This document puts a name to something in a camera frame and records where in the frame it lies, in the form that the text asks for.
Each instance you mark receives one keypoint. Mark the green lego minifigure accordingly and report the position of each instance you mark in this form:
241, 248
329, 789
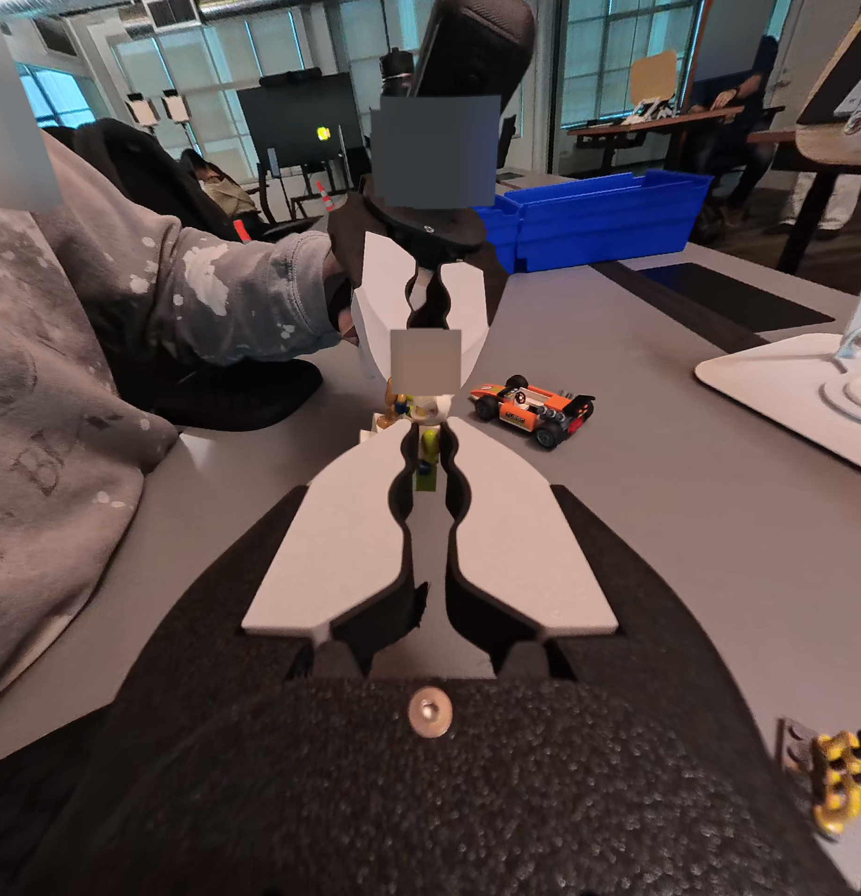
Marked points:
429, 434

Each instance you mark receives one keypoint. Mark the black wall screen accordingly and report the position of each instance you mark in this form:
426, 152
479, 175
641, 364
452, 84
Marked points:
297, 126

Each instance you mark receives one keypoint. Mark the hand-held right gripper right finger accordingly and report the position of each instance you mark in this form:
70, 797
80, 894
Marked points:
535, 560

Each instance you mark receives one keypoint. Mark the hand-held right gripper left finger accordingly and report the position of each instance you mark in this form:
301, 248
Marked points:
325, 560

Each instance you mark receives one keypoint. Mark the black water bottle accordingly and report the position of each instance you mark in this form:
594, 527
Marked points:
398, 70

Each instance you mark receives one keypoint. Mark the person's left forearm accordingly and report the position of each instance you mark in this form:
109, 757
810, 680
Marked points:
220, 301

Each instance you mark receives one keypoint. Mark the white booklet stand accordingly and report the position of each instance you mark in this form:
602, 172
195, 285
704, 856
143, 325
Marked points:
801, 392

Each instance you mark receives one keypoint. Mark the small yellow lego piece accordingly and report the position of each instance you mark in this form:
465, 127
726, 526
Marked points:
839, 777

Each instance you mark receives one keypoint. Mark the grey lego plate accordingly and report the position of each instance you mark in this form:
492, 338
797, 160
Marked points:
797, 742

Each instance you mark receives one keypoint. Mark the orange lego race car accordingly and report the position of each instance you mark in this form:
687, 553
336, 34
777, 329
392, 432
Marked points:
531, 406

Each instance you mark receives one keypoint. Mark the blue plastic bin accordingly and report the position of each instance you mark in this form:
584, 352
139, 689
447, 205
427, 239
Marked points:
598, 217

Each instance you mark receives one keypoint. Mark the wooden desk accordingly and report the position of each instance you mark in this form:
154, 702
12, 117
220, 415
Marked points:
654, 129

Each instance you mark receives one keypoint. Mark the black office chair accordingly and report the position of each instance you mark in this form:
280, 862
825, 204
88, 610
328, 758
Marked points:
150, 175

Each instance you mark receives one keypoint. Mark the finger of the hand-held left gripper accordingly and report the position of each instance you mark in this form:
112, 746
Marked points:
467, 315
381, 301

